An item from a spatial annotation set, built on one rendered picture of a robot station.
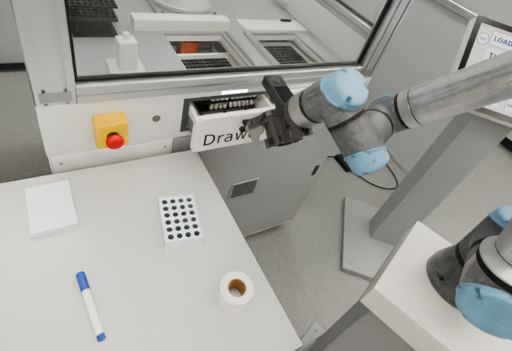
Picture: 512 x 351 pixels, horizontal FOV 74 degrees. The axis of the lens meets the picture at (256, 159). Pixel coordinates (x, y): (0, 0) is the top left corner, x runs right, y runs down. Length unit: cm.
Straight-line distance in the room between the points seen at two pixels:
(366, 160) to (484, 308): 30
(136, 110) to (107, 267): 36
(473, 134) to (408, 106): 91
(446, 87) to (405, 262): 42
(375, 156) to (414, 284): 36
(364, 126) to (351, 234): 140
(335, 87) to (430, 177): 118
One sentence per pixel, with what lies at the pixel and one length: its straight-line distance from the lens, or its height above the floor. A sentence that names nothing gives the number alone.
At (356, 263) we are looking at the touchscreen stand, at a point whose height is 3.
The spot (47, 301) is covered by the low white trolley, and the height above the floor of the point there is 76.
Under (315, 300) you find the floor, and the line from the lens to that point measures 173.
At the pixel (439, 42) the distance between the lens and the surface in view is 248.
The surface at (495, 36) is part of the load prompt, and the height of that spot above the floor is 116.
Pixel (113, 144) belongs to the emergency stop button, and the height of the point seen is 88.
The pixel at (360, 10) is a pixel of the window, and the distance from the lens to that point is 111.
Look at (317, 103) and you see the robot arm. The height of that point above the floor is 114.
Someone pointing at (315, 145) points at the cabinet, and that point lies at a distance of 138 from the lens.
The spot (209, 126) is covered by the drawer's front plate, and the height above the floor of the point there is 90.
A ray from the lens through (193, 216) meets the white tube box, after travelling 81.
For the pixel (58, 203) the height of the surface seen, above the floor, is 78.
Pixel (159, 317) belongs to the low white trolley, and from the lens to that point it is 74.
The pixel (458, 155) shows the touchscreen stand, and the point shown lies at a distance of 167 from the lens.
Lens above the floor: 146
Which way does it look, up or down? 42 degrees down
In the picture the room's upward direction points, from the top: 19 degrees clockwise
